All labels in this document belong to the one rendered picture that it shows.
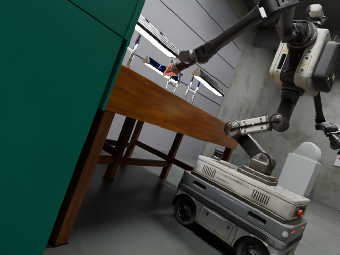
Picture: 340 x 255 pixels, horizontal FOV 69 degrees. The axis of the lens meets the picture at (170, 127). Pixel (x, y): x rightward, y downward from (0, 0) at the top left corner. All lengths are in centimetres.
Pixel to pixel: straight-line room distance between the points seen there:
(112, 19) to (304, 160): 623
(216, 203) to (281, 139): 701
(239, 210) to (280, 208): 22
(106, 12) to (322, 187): 775
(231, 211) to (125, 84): 97
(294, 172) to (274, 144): 197
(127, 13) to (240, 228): 123
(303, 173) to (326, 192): 159
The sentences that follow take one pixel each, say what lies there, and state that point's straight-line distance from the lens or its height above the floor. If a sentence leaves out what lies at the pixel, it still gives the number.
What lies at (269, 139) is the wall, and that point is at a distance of 860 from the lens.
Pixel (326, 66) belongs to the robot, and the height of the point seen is 124.
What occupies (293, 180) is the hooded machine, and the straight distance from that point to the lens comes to 677.
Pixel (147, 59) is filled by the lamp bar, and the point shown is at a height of 108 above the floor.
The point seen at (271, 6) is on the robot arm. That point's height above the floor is 121.
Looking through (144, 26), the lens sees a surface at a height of 106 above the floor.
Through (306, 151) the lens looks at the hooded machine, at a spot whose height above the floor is 107.
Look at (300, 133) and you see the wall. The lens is 843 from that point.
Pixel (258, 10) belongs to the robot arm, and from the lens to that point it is 121.
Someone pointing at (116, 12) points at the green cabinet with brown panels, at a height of 90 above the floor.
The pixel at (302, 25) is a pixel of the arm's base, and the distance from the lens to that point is 168.
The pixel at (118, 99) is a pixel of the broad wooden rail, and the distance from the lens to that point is 101.
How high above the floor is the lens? 64
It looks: 2 degrees down
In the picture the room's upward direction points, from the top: 21 degrees clockwise
